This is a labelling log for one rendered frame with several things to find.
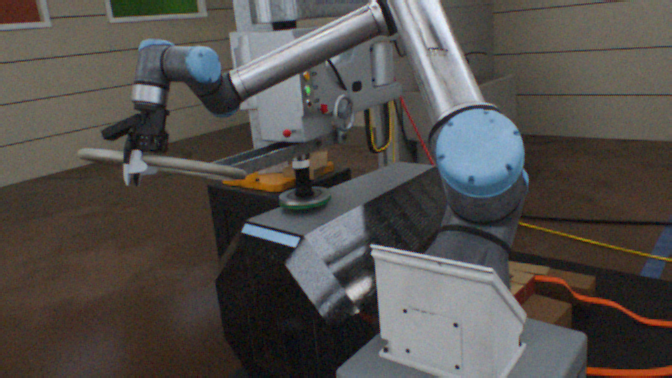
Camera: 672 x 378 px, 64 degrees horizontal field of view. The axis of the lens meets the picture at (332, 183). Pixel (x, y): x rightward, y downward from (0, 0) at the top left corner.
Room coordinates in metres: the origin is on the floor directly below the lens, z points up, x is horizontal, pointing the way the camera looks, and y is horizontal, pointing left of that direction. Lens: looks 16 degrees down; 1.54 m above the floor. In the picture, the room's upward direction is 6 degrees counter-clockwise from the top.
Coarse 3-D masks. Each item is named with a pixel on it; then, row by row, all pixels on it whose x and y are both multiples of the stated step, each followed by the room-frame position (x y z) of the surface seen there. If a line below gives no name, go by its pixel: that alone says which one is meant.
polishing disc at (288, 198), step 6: (288, 192) 2.18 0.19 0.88; (294, 192) 2.18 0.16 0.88; (318, 192) 2.14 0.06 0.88; (324, 192) 2.13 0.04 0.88; (282, 198) 2.11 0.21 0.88; (288, 198) 2.10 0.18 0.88; (294, 198) 2.09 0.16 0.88; (300, 198) 2.08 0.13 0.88; (306, 198) 2.07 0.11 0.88; (312, 198) 2.07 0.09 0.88; (318, 198) 2.06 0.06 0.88; (324, 198) 2.07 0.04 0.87; (288, 204) 2.05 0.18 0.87; (294, 204) 2.04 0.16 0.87; (300, 204) 2.03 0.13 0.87; (306, 204) 2.03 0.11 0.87
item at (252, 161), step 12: (276, 144) 2.10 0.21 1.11; (300, 144) 2.05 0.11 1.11; (312, 144) 2.11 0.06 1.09; (324, 144) 2.18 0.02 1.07; (240, 156) 1.93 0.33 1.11; (252, 156) 1.98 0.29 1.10; (264, 156) 1.87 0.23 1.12; (276, 156) 1.93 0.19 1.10; (288, 156) 1.98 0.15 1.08; (240, 168) 1.77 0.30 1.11; (252, 168) 1.82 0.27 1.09; (264, 168) 1.87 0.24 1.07; (228, 180) 1.74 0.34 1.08
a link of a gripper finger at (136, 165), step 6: (132, 150) 1.35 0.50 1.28; (138, 150) 1.36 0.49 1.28; (132, 156) 1.35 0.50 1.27; (138, 156) 1.35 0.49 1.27; (132, 162) 1.34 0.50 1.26; (138, 162) 1.34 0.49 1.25; (144, 162) 1.34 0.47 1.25; (126, 168) 1.33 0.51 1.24; (132, 168) 1.34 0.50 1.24; (138, 168) 1.33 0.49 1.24; (144, 168) 1.33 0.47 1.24; (126, 174) 1.33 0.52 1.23; (126, 180) 1.33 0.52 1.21
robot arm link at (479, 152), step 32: (416, 0) 1.24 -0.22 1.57; (416, 32) 1.18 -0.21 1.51; (448, 32) 1.17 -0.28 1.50; (416, 64) 1.15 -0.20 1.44; (448, 64) 1.09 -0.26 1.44; (448, 96) 1.04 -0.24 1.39; (480, 96) 1.05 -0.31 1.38; (448, 128) 0.95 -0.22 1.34; (480, 128) 0.93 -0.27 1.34; (512, 128) 0.91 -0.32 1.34; (448, 160) 0.91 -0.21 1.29; (480, 160) 0.89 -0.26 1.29; (512, 160) 0.88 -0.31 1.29; (448, 192) 0.97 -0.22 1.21; (480, 192) 0.89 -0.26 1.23; (512, 192) 0.92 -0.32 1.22
